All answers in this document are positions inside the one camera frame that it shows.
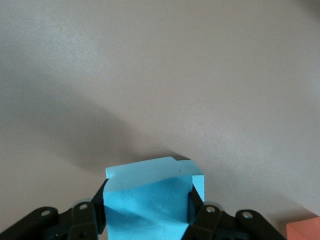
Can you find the brown table cover sheet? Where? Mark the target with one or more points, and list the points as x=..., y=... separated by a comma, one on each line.
x=200, y=75

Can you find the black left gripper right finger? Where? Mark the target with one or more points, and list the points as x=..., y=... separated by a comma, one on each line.
x=207, y=222

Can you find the orange foam cube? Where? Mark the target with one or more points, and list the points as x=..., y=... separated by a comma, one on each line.
x=307, y=230

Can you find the blue foam cube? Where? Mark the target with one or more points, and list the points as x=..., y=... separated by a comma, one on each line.
x=150, y=195

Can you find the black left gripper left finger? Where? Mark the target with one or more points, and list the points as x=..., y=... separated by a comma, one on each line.
x=82, y=220

